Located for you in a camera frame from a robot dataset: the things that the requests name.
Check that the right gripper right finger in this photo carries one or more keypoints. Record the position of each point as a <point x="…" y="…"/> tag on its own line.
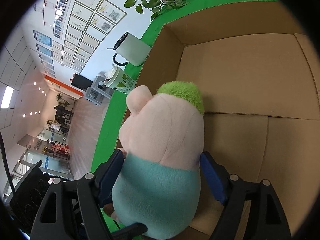
<point x="267" y="219"/>

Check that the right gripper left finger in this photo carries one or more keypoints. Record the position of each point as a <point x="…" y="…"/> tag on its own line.
<point x="72" y="209"/>

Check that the pink plush pig toy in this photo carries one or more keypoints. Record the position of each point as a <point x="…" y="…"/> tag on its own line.
<point x="159" y="184"/>

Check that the grey plastic stool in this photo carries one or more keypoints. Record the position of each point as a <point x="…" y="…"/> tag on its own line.
<point x="98" y="91"/>

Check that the green patterned cup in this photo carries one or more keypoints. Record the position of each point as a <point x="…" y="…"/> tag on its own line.
<point x="118" y="80"/>

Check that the large open cardboard box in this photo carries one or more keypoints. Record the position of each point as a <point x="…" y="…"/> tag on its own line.
<point x="258" y="75"/>

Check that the white mug black handle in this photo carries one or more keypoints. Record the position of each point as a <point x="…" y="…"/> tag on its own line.
<point x="132" y="49"/>

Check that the framed wall certificates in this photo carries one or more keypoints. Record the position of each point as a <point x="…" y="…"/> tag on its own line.
<point x="78" y="29"/>

